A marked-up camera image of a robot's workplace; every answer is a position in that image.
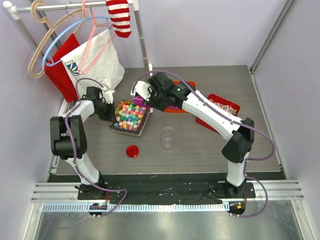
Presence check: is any aluminium rail frame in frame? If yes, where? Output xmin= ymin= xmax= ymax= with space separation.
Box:
xmin=26 ymin=180 xmax=314 ymax=240

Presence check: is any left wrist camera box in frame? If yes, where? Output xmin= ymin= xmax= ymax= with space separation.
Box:
xmin=102 ymin=90 xmax=116 ymax=104

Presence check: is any red lollipop box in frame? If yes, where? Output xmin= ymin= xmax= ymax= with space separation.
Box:
xmin=195 ymin=93 xmax=241 ymax=134

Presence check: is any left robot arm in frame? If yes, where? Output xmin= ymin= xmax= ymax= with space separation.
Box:
xmin=50 ymin=86 xmax=116 ymax=200

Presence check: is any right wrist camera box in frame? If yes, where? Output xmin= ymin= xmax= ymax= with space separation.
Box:
xmin=130 ymin=80 xmax=151 ymax=101

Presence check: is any blue clothes hanger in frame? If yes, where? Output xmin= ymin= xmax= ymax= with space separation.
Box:
xmin=41 ymin=15 xmax=113 ymax=68

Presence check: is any wooden clothes hanger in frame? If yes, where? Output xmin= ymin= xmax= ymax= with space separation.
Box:
xmin=28 ymin=0 xmax=82 ymax=79

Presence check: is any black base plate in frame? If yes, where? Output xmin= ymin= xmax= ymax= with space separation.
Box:
xmin=77 ymin=173 xmax=256 ymax=205

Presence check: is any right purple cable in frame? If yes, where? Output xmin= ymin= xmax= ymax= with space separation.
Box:
xmin=130 ymin=69 xmax=276 ymax=218

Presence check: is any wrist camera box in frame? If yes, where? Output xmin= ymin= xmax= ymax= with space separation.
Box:
xmin=102 ymin=90 xmax=116 ymax=104
xmin=130 ymin=80 xmax=151 ymax=101

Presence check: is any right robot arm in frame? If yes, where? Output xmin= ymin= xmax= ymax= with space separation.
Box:
xmin=131 ymin=72 xmax=255 ymax=198

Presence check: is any white cloth bag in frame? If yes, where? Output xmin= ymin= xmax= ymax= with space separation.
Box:
xmin=61 ymin=29 xmax=125 ymax=94

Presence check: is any purple plastic scoop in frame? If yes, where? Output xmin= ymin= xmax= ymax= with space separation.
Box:
xmin=133 ymin=94 xmax=152 ymax=109

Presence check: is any gold tin of star candies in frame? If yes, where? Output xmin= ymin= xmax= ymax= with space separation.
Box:
xmin=109 ymin=100 xmax=150 ymax=137

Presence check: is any pink wire hanger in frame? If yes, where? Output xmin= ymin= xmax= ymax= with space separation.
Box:
xmin=77 ymin=0 xmax=117 ymax=75

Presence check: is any clear plastic jar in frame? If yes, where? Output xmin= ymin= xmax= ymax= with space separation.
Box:
xmin=160 ymin=126 xmax=175 ymax=150

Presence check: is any orange candy box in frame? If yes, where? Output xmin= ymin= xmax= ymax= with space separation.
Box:
xmin=163 ymin=80 xmax=196 ymax=114

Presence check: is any white clothes rack stand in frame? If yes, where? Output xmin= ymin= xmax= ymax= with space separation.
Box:
xmin=2 ymin=0 xmax=154 ymax=121

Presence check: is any red white striped sock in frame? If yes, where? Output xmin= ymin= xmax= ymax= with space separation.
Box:
xmin=105 ymin=0 xmax=132 ymax=38

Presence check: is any red jar lid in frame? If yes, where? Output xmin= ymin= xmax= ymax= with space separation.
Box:
xmin=126 ymin=145 xmax=139 ymax=158

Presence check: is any purple cable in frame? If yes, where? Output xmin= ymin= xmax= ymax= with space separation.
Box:
xmin=130 ymin=69 xmax=276 ymax=218
xmin=64 ymin=77 xmax=129 ymax=217

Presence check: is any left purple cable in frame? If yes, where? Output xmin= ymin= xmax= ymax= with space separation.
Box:
xmin=64 ymin=77 xmax=129 ymax=217

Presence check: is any red cloth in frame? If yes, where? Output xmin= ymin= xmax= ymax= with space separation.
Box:
xmin=44 ymin=33 xmax=80 ymax=103

